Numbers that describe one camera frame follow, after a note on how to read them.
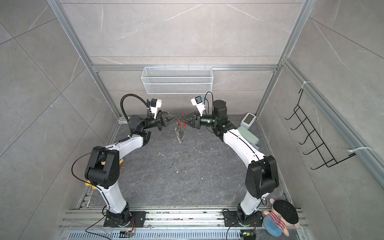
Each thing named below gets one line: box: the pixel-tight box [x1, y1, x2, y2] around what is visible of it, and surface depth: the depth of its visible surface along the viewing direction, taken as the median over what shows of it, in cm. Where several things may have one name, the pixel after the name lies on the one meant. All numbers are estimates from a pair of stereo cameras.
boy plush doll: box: [262, 198, 300, 237], surface depth 69 cm
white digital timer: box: [240, 112, 257, 129], surface depth 114 cm
